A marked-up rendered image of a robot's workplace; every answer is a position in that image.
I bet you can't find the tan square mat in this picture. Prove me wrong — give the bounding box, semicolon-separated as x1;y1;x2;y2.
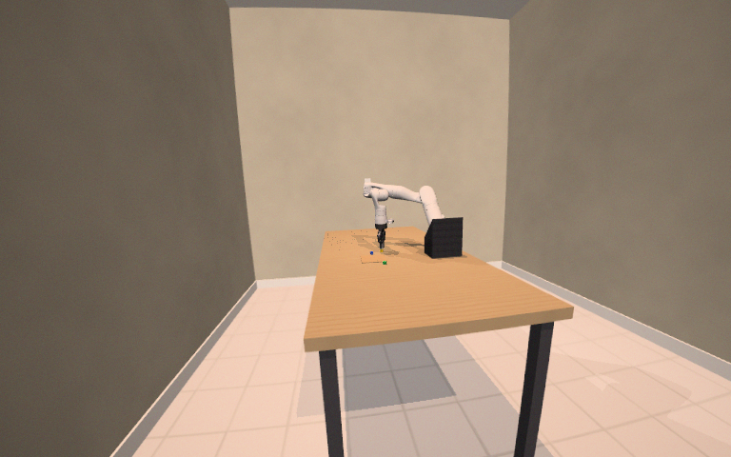
361;254;387;263

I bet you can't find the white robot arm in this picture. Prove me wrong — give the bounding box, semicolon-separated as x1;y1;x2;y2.
364;182;444;225

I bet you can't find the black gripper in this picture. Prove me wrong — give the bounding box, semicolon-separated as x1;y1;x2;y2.
375;223;387;249

